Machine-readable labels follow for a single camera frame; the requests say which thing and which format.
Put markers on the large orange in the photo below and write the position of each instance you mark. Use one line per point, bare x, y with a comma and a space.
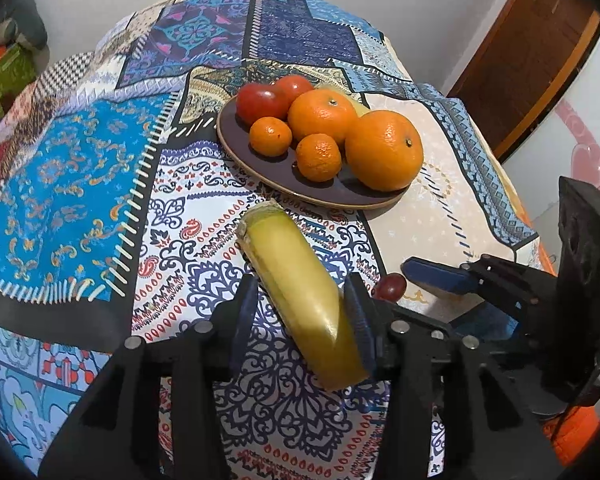
384, 151

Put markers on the orange bed sheet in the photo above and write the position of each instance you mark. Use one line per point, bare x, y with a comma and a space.
577, 432

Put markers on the grey plush toy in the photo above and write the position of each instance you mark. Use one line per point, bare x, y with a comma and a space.
25, 20

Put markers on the medium orange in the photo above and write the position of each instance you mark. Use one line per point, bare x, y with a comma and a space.
322, 117

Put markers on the dark purple plate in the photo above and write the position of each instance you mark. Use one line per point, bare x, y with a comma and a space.
325, 190

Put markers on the dark red grape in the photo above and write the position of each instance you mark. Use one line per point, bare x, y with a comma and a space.
390, 286

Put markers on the red tomato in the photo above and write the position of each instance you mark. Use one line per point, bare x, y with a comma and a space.
260, 103
295, 87

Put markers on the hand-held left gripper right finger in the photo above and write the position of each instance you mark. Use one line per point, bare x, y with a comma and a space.
357, 320

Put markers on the small mandarin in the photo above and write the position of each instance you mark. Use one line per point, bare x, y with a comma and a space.
271, 136
319, 157

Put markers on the brown wooden door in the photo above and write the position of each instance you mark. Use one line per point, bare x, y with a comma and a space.
540, 50

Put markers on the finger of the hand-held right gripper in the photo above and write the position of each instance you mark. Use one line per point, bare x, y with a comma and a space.
430, 275
585, 270

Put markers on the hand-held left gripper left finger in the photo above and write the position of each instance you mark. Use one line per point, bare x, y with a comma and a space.
245, 310

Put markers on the patchwork printed blanket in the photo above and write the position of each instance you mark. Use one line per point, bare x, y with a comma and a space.
70, 170

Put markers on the green bag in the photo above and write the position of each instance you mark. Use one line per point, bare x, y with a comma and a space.
5, 80

